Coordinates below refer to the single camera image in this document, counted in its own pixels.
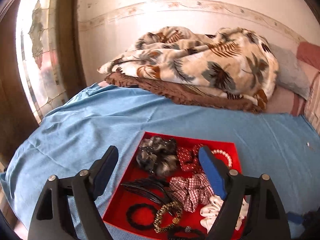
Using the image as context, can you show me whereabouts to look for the red white plaid scrunchie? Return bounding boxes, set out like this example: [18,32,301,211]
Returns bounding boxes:
[169,173,214,213]

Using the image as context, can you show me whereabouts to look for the leopard print hair tie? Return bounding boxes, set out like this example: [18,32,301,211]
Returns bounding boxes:
[153,200,184,234]

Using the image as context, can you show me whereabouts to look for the red jewelry tray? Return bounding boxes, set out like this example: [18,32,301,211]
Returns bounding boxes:
[102,132,242,239]

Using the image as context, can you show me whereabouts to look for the light blue bed sheet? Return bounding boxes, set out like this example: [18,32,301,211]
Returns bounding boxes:
[1,84,319,226]

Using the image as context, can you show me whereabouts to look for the red white dotted scrunchie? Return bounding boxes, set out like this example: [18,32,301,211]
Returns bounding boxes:
[177,144,204,174]

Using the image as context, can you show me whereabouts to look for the black hair clip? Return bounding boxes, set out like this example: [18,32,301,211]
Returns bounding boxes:
[120,177,173,205]

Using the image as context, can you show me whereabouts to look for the grey black fluffy scrunchie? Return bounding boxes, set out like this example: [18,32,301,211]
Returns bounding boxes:
[136,136,178,177]

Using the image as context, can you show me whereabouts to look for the pink striped pillow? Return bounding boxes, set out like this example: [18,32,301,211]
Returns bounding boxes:
[304,73,320,134]

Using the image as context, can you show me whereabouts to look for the floral leaf print blanket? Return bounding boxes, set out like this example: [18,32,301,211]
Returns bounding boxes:
[98,27,279,111]

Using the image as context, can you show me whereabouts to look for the grey pillow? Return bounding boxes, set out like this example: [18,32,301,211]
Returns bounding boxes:
[270,43,310,100]

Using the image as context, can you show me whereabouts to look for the white pearl bracelet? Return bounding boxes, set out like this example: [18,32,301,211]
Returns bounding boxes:
[211,149,233,169]

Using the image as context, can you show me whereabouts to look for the black elastic hair tie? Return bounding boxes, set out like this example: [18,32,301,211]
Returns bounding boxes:
[167,225,207,240]

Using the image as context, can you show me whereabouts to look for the window with frame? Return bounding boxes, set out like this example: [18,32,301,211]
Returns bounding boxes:
[16,0,86,124]

